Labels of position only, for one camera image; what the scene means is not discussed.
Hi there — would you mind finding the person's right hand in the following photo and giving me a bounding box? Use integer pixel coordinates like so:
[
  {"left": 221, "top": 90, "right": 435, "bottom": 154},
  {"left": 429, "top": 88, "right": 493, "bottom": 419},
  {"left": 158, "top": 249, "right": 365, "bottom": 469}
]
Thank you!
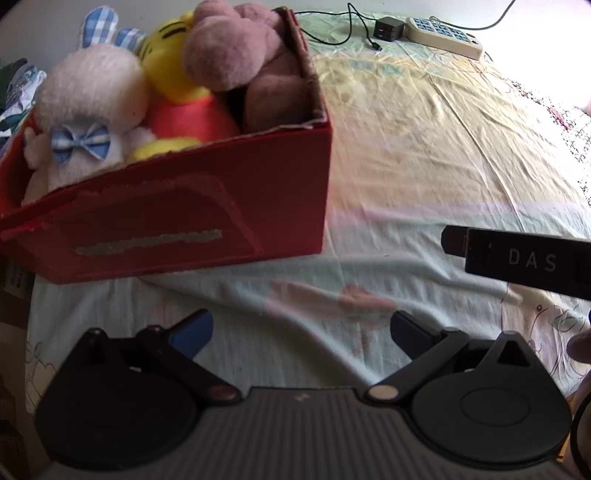
[{"left": 567, "top": 332, "right": 591, "bottom": 365}]

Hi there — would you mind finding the black charger cable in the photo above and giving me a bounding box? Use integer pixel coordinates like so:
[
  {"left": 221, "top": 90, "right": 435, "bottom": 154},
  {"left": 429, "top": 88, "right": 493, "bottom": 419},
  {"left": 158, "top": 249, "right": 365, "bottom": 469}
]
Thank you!
[{"left": 294, "top": 2, "right": 384, "bottom": 51}]

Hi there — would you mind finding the pile of clothes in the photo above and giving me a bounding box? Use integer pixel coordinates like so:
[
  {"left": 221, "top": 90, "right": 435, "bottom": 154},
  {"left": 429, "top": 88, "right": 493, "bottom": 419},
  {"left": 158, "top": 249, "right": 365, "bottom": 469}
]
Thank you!
[{"left": 0, "top": 58, "right": 48, "bottom": 137}]

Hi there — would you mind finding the black charger adapter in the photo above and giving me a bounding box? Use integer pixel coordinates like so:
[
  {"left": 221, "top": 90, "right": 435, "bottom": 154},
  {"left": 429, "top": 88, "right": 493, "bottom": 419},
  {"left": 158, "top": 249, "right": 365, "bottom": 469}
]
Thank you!
[{"left": 372, "top": 17, "right": 407, "bottom": 44}]

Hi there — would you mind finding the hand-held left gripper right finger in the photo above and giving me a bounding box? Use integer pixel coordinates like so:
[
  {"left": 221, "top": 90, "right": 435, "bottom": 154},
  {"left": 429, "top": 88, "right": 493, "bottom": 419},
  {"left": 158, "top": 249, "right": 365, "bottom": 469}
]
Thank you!
[{"left": 364, "top": 310, "right": 537, "bottom": 405}]

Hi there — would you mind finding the red cardboard box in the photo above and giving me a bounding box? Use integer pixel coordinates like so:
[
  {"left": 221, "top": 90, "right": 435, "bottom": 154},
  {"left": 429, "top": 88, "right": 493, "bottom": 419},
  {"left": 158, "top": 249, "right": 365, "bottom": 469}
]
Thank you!
[{"left": 0, "top": 6, "right": 334, "bottom": 285}]

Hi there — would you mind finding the cartoon printed bed sheet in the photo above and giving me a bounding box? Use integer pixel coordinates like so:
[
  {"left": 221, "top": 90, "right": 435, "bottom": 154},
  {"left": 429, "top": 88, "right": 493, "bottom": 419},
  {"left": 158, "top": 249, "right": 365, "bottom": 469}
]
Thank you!
[{"left": 25, "top": 9, "right": 591, "bottom": 464}]

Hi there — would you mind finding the white plugged-in cable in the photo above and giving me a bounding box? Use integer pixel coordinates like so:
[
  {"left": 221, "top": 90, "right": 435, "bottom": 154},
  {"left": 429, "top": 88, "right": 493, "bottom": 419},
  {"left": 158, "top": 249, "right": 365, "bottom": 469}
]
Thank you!
[{"left": 429, "top": 0, "right": 517, "bottom": 31}]

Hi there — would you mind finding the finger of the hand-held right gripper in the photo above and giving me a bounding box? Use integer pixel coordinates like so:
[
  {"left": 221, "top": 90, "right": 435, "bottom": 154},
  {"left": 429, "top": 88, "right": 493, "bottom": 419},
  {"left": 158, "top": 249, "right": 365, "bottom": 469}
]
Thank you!
[{"left": 441, "top": 224, "right": 471, "bottom": 258}]

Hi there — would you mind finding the white plush rabbit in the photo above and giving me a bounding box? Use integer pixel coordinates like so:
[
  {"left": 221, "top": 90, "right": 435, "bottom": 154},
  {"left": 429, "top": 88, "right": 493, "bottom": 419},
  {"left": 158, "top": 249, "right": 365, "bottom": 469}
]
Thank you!
[{"left": 21, "top": 6, "right": 158, "bottom": 206}]

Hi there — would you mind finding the cream power strip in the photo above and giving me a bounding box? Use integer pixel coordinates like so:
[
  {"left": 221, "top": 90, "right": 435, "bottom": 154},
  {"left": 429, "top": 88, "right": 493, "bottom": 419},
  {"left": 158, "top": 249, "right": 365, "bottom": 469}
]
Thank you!
[{"left": 404, "top": 17, "right": 485, "bottom": 62}]

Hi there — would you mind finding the yellow tiger plush toy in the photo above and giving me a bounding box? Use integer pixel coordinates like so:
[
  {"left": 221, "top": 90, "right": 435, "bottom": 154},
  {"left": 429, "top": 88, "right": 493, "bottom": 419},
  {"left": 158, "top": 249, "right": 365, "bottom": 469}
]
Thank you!
[{"left": 127, "top": 11, "right": 242, "bottom": 163}]

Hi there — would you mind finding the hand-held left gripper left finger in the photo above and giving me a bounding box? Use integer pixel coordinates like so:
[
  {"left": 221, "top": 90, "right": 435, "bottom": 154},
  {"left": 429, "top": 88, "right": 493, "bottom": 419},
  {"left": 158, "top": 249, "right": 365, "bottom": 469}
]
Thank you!
[{"left": 74, "top": 308, "right": 242, "bottom": 406}]

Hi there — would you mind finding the pink plush bear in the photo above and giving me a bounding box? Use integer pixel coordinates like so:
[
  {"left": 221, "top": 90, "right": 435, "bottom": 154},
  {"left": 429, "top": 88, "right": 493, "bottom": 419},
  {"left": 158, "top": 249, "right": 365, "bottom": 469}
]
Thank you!
[{"left": 181, "top": 0, "right": 315, "bottom": 136}]

